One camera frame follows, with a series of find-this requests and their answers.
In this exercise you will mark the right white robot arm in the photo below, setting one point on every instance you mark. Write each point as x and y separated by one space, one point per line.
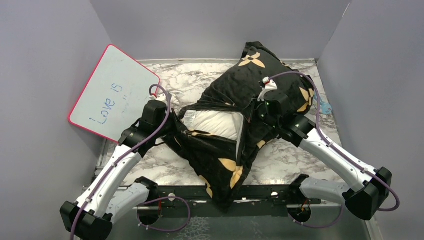
365 187

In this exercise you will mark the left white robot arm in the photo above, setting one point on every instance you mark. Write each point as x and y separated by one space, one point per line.
93 215

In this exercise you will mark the white pillow insert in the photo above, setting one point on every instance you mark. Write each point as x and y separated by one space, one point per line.
219 123

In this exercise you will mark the black floral pillowcase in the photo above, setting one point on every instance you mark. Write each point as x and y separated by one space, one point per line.
220 141

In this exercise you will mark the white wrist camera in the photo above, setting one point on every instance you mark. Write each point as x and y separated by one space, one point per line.
161 97
267 85

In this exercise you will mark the blue packaged small item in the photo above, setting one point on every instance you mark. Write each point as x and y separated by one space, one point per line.
324 107

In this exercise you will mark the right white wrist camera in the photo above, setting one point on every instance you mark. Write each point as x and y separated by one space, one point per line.
267 85

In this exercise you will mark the aluminium frame rail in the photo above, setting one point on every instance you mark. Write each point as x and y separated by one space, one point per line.
89 185

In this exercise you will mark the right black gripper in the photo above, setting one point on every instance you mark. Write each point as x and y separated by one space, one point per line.
253 117

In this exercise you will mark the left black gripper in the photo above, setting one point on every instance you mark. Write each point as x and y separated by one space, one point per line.
178 127

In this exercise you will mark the pink framed whiteboard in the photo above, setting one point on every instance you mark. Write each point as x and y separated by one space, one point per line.
114 96

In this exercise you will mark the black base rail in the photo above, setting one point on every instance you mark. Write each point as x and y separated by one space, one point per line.
251 200

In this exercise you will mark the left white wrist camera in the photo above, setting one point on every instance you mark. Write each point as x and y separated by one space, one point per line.
161 97

